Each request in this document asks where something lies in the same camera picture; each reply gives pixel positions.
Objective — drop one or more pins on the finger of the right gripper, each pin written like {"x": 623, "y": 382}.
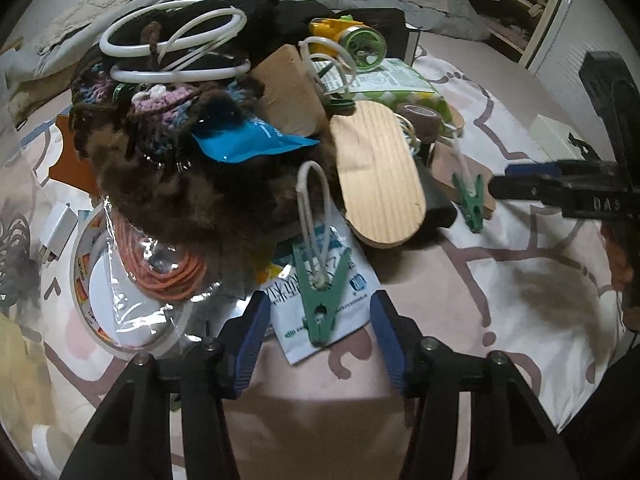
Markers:
{"x": 545, "y": 169}
{"x": 550, "y": 192}

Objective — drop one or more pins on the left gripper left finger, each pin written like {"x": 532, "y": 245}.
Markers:
{"x": 128, "y": 435}

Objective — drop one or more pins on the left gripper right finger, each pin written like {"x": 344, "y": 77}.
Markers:
{"x": 511, "y": 435}

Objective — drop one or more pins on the brown bandage roll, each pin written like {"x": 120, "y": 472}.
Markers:
{"x": 427, "y": 123}

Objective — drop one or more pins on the person right hand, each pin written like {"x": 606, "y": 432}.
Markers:
{"x": 622, "y": 274}

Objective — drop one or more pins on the white box with glasses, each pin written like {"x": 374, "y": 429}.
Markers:
{"x": 560, "y": 141}

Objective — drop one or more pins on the orange rubber bands bag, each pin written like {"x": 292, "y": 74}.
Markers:
{"x": 132, "y": 292}

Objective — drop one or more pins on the wooden oval block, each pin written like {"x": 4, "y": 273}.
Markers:
{"x": 383, "y": 196}

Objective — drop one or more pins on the green patterned tissue pack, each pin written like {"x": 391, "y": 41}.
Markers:
{"x": 393, "y": 83}

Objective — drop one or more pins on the black hair claw clip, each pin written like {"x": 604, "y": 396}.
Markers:
{"x": 19, "y": 271}

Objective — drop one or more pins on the black box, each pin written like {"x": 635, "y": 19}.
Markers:
{"x": 401, "y": 38}

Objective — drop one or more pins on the white sachet packet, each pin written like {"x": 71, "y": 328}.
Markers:
{"x": 287, "y": 312}

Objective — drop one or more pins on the white usb charger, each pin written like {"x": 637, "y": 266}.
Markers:
{"x": 56, "y": 232}

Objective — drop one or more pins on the green clothespin with loop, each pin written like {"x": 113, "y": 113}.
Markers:
{"x": 317, "y": 279}

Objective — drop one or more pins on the brown fur piece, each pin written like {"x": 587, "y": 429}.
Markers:
{"x": 227, "y": 211}

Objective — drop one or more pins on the orange leather piece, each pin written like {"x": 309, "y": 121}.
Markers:
{"x": 69, "y": 168}

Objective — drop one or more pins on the grey blue duvet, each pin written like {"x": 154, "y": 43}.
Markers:
{"x": 453, "y": 18}

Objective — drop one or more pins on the blue foil packet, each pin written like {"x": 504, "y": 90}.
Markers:
{"x": 254, "y": 138}

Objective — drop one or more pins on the crocheted blue purple piece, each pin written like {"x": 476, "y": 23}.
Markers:
{"x": 157, "y": 118}

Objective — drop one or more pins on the black clothing pile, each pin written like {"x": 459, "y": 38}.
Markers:
{"x": 270, "y": 24}

